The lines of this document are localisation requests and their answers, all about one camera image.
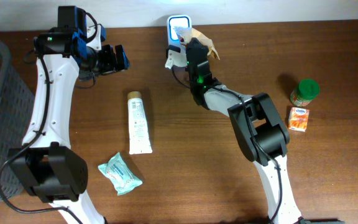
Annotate beige snack bag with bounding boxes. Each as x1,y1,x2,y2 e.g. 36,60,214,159
173,26,220,60

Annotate white cream tube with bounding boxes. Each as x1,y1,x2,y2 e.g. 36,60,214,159
127,91,153,154

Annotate teal tissue pack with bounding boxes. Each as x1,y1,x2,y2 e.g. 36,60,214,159
98,152,143,196

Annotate green lid jar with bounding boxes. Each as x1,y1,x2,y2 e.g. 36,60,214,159
290,79,320,107

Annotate orange tissue pack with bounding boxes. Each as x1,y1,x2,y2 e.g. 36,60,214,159
288,107,310,132

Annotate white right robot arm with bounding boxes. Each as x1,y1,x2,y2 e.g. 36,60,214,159
186,38,305,223

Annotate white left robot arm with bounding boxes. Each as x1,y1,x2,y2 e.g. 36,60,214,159
7,24,130,223

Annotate white barcode scanner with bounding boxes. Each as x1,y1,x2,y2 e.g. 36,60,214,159
167,15,192,47

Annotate grey plastic basket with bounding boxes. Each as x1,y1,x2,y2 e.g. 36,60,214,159
0,39,35,202

